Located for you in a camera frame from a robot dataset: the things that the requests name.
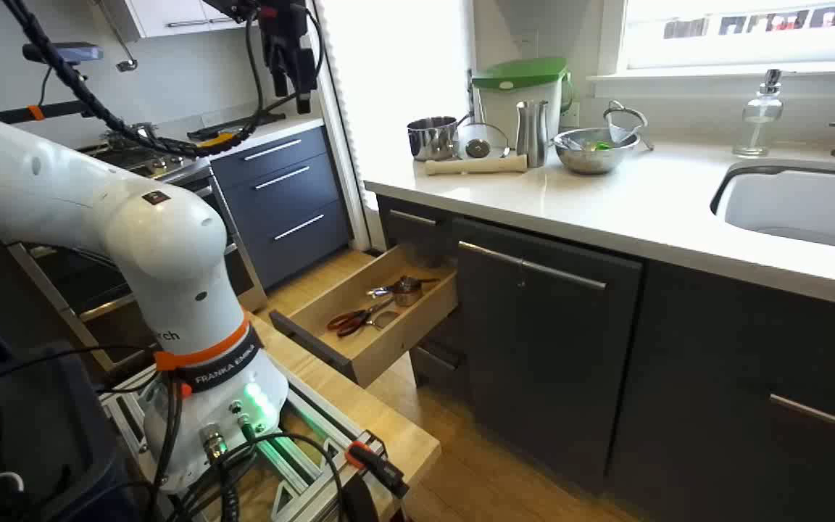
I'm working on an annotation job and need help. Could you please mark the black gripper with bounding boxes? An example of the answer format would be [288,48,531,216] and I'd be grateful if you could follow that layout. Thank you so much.
[254,0,324,115]

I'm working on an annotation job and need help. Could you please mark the light wooden rolling pin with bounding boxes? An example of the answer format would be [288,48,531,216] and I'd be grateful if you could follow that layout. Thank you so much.
[424,154,531,179]

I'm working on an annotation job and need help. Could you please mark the blue drawer cabinet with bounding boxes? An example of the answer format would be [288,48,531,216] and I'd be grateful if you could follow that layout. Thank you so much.
[205,121,353,292]

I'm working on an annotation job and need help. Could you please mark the open wooden drawer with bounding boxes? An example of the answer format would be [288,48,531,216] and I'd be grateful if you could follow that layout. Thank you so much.
[266,241,460,387]

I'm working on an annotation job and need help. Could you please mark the dark cabinet drawer fronts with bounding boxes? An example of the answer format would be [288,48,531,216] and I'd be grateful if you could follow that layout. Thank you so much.
[613,257,835,522]

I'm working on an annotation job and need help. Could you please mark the white glass door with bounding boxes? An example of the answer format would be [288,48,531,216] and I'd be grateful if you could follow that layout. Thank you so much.
[312,0,482,251]

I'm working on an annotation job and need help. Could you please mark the stainless steel pot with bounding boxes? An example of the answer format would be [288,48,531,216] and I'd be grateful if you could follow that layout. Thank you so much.
[407,112,465,164]

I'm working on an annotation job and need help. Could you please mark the black stove top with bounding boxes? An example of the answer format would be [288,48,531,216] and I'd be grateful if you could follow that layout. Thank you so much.
[78,134,210,183]

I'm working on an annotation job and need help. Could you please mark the glass pot lid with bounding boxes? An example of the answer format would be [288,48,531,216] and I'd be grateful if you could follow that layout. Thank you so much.
[456,115,517,163]

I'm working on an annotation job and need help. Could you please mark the white container green lid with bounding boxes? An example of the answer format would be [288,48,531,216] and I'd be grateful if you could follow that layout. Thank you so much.
[469,54,575,147]

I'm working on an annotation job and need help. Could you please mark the dark kitchen utensil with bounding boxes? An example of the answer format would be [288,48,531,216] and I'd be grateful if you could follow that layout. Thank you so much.
[366,274,441,309]

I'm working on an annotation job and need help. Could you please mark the tall steel canister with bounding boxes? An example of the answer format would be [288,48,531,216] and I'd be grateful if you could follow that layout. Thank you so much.
[514,99,552,169]

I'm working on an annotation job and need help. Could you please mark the metal mixing bowl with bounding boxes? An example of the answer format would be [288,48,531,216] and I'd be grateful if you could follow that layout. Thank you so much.
[552,125,643,177]

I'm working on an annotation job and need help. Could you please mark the wooden platform board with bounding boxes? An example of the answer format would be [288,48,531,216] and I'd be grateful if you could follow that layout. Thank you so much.
[253,316,444,498]

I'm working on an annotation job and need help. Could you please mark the dark plastic bin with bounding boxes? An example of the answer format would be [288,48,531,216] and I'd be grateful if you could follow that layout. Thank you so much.
[0,337,141,522]

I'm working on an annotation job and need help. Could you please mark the clear soap dispenser bottle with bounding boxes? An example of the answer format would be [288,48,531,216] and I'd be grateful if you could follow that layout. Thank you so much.
[733,67,788,158]

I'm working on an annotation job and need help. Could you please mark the white kitchen sink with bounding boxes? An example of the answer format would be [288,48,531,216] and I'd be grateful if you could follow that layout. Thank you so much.
[708,155,835,257]

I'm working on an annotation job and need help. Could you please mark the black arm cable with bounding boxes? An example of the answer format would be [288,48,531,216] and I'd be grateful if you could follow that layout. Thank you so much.
[0,0,327,163]

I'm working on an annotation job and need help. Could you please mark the red handled scissors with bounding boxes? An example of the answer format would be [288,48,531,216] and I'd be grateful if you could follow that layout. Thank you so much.
[324,308,373,340]

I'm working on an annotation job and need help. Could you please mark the grey camera on stand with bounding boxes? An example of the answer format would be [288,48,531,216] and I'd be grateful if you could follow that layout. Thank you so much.
[20,41,105,70]

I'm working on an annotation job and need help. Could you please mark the black camera stand bar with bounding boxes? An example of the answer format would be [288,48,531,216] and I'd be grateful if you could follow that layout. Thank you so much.
[0,95,101,128]

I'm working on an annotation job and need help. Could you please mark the dark cabinet door with handle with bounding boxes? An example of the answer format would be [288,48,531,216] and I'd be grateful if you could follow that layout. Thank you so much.
[447,213,646,493]

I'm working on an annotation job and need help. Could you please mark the aluminium base frame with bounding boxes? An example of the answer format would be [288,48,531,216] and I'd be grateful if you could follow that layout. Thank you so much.
[96,366,412,522]

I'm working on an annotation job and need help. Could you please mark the base cable bundle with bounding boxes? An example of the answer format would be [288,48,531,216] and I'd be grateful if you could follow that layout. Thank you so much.
[138,374,412,522]

